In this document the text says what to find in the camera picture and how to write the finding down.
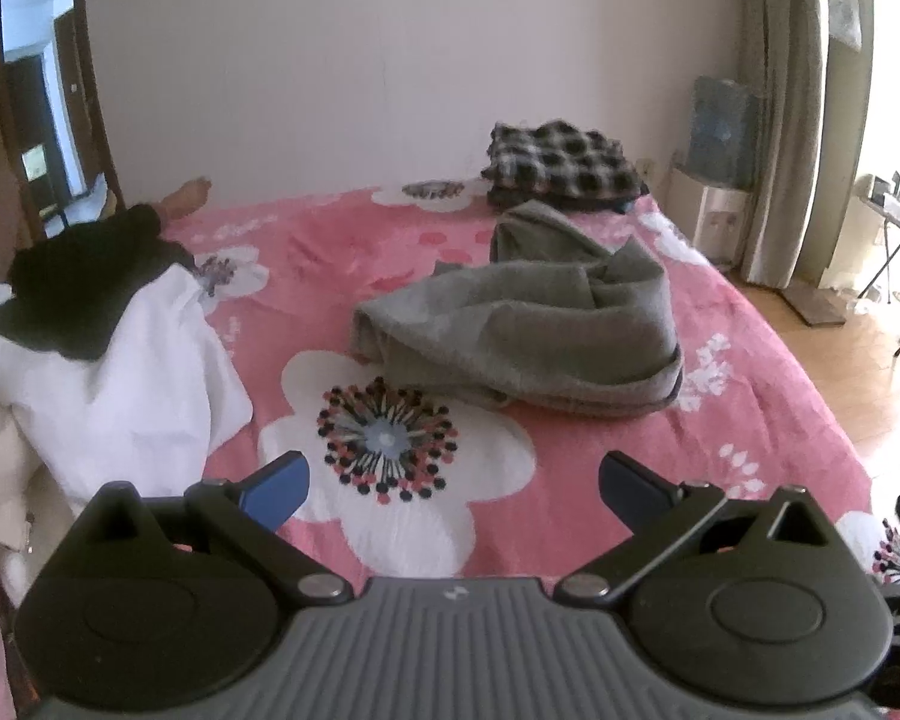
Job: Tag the plaid folded garment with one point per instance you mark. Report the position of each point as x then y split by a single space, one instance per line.
562 154

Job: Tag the beige cloth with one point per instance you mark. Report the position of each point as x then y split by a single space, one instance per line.
0 465

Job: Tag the white water dispenser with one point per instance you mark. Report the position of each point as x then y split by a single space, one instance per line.
709 221

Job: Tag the folding table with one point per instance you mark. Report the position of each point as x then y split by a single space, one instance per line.
896 217

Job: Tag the grey sweatshirt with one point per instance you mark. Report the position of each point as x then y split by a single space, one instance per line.
532 330

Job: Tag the pink floral bedsheet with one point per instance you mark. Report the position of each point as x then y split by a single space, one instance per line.
585 442

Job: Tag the wooden framed mirror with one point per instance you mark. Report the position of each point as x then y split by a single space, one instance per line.
37 90

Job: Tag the black garment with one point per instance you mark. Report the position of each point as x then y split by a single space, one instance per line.
82 277

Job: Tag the dark folded garment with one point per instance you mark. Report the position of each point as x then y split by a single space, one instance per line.
570 202

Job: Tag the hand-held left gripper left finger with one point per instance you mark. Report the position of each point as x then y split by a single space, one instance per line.
279 491

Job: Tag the beige curtain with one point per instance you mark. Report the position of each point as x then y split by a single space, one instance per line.
787 127

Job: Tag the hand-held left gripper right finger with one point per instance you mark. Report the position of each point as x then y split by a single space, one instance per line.
630 489

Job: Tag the white cloth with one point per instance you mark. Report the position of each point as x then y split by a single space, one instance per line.
120 390

